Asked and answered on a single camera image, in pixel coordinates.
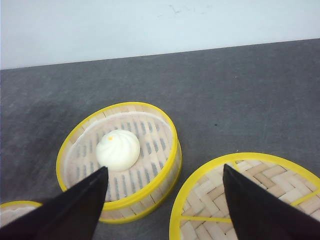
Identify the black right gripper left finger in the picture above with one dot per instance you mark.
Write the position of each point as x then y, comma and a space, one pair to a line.
72, 215

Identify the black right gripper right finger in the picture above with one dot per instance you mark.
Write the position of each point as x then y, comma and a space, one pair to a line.
258, 215

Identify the woven bamboo steamer lid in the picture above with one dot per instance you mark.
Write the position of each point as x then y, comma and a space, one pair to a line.
200, 210

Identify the bamboo steamer basket with bun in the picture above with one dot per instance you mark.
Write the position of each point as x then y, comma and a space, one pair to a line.
139, 190

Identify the white steamed bun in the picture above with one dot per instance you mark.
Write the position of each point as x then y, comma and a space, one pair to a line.
118, 150

